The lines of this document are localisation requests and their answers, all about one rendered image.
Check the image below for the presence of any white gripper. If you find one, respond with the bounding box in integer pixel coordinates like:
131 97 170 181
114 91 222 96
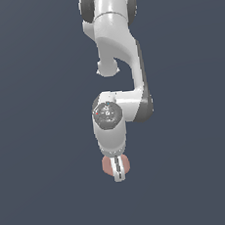
100 146 130 184

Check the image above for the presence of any pink ball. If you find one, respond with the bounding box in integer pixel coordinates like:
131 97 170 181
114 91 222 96
101 152 132 178

